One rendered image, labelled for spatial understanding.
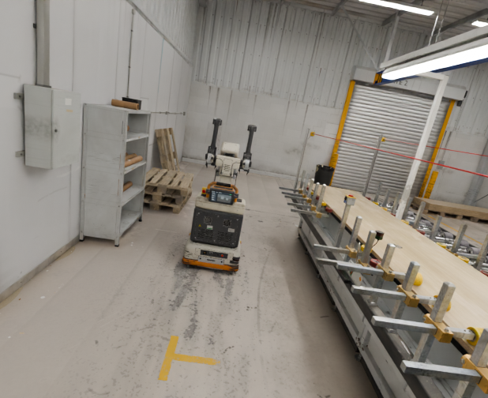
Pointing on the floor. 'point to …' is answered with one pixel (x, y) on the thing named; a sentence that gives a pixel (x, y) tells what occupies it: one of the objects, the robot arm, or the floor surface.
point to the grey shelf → (116, 148)
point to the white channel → (439, 84)
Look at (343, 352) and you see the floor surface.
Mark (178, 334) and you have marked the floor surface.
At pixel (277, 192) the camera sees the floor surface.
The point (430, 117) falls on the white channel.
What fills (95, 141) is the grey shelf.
